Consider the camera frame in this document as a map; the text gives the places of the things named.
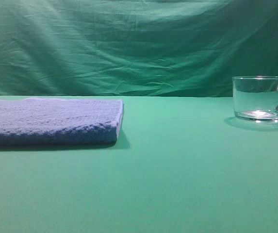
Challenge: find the green backdrop cloth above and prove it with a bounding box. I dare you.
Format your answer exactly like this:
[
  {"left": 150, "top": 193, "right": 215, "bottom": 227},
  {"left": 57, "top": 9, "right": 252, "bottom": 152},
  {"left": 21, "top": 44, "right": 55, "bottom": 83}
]
[{"left": 0, "top": 0, "right": 278, "bottom": 97}]

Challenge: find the folded blue towel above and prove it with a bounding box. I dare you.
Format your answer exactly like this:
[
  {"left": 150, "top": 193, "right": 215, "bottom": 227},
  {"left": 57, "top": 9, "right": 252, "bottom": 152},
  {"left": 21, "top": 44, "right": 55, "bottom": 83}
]
[{"left": 0, "top": 98, "right": 123, "bottom": 146}]

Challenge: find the transparent glass cup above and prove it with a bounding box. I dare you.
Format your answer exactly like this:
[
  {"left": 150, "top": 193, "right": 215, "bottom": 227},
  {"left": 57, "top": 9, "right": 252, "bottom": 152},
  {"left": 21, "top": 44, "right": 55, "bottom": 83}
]
[{"left": 232, "top": 76, "right": 278, "bottom": 123}]

